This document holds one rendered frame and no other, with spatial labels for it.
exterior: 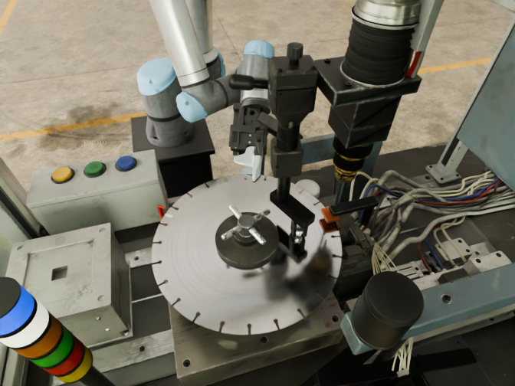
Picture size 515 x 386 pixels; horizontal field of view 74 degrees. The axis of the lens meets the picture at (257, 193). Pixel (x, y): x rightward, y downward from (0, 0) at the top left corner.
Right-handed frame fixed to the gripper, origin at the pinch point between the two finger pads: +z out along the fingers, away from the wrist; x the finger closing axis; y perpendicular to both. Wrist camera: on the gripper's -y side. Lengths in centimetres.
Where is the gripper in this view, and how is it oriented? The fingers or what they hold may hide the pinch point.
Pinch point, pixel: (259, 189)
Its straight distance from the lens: 77.2
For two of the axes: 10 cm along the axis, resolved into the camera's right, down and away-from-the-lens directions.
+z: -0.6, 9.8, -1.7
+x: -0.7, -1.8, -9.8
